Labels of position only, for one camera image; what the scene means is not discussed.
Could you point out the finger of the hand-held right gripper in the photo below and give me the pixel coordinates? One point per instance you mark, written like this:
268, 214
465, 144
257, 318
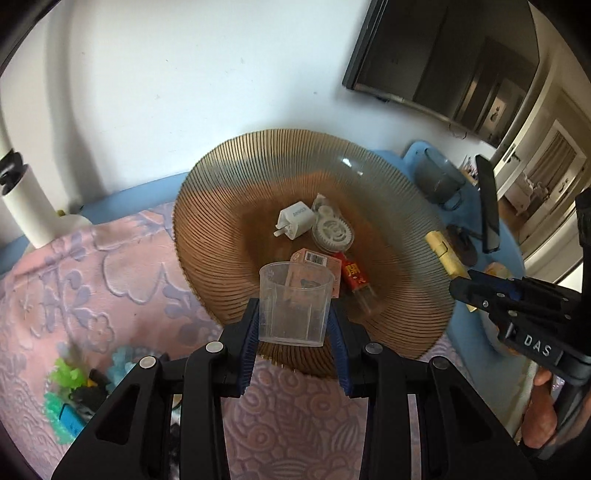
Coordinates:
475, 295
501, 285

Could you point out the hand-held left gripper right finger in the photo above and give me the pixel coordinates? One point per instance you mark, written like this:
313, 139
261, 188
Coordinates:
340, 355

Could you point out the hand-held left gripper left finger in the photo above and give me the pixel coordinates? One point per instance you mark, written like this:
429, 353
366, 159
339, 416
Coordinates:
247, 344

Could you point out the clear plastic measuring cup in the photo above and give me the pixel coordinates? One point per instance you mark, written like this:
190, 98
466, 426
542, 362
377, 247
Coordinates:
295, 318

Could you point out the amber ribbed glass bowl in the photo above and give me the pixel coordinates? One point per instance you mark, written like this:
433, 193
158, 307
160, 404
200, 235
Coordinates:
231, 194

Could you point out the green plastic toy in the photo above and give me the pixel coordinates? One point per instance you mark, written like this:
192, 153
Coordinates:
69, 376

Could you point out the person's right hand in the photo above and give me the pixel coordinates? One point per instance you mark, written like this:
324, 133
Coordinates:
540, 415

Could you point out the dark brown sunglasses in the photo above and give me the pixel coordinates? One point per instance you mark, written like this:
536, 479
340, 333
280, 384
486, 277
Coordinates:
464, 247

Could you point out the blue sheet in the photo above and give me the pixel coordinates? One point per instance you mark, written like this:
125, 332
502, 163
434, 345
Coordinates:
508, 235

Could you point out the yellow bar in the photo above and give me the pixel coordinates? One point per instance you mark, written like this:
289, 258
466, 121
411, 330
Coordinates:
445, 254

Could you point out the black phone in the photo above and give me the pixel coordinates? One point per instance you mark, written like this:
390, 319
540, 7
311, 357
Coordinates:
488, 207

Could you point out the red snack packet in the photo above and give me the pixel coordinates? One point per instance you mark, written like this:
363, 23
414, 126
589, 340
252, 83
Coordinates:
352, 274

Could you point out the small orange box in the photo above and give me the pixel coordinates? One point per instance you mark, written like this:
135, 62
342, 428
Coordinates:
318, 259

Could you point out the white door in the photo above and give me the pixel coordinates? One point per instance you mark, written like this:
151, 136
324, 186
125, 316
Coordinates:
540, 184

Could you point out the grey glass mug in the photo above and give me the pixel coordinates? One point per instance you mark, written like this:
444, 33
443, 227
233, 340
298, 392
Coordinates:
436, 177

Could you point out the clear correction tape dispenser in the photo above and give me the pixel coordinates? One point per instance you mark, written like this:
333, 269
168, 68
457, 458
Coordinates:
331, 230

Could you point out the white charger plug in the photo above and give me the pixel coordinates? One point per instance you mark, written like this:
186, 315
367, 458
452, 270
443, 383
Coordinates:
295, 220

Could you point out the pink embossed blanket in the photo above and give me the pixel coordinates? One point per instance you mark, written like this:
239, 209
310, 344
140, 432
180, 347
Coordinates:
115, 286

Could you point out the black plastic toy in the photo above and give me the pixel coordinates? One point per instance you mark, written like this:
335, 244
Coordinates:
90, 392

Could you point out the blue plastic toy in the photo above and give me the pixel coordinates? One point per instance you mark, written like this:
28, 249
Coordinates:
74, 420

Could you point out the white lamp stand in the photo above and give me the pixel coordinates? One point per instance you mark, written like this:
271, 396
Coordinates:
27, 198

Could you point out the black wall television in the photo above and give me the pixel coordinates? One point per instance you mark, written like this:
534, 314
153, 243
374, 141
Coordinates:
438, 60

